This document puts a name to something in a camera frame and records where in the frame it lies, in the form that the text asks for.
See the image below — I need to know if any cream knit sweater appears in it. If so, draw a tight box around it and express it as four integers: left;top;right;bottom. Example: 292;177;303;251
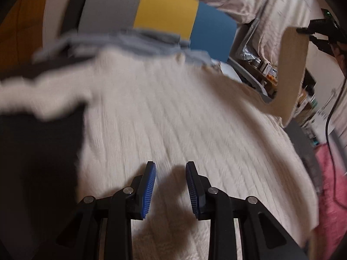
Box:
0;26;321;260

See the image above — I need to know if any person right hand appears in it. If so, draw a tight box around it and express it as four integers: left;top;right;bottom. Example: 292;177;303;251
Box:
331;42;347;76

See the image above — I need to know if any wooden desk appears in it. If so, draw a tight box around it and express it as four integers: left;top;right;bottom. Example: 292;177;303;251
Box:
241;59;318;122

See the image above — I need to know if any pink patterned curtain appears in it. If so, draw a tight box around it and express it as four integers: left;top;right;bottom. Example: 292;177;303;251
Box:
200;0;323;66

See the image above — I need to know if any grey blue garment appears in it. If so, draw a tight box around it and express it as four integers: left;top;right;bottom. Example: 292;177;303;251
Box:
32;29;213;66

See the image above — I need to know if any grey yellow blue chair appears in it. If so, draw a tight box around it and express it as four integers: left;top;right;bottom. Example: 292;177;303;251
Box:
61;0;270;98

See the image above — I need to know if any black cable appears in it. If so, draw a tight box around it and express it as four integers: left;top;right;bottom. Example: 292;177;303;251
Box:
324;75;347;212

